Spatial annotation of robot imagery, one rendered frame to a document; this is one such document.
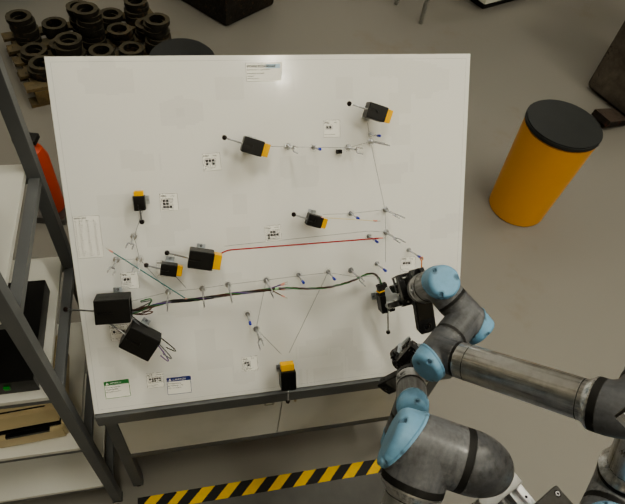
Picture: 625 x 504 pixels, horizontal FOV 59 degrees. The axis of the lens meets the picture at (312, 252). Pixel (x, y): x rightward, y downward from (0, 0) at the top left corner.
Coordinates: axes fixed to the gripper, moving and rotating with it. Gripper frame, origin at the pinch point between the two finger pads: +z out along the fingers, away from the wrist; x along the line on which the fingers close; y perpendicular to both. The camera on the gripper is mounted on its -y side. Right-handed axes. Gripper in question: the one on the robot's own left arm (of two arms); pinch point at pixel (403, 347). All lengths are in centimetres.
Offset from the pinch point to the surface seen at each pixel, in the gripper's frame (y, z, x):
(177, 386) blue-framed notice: -50, -6, 48
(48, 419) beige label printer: -83, -11, 75
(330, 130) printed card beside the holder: 37, 14, 54
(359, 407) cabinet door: -44, 35, -14
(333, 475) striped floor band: -92, 55, -34
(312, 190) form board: 20, 12, 48
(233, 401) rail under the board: -47, -1, 31
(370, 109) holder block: 49, 10, 48
